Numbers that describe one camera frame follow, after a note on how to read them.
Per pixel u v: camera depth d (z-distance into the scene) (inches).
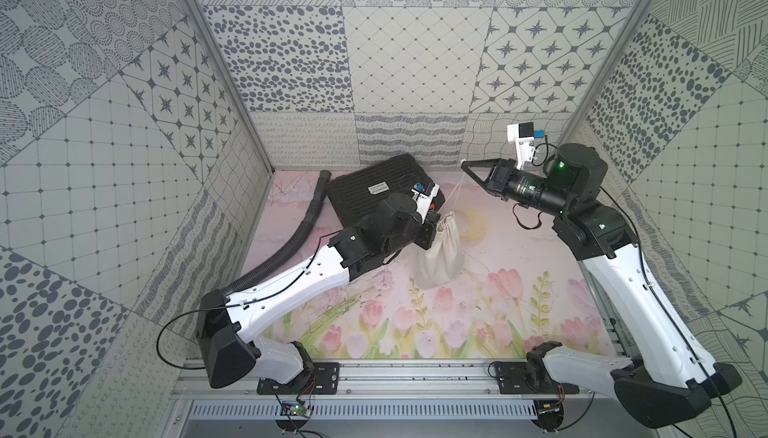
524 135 20.8
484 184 21.0
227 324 15.6
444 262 30.2
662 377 14.9
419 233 24.1
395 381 29.4
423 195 23.0
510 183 20.2
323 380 29.0
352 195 41.2
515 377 29.6
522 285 35.7
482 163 21.9
